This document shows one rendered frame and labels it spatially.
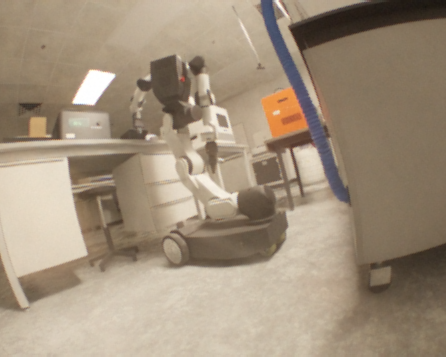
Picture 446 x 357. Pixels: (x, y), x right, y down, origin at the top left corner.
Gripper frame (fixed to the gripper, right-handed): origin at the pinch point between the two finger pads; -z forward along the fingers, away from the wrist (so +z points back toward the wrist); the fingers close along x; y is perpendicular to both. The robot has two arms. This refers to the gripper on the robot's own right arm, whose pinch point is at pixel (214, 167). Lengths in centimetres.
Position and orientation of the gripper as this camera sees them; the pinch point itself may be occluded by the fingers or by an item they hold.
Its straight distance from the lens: 141.2
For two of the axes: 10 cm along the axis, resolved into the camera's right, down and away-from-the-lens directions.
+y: -9.8, 1.0, 1.4
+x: 1.1, -2.8, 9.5
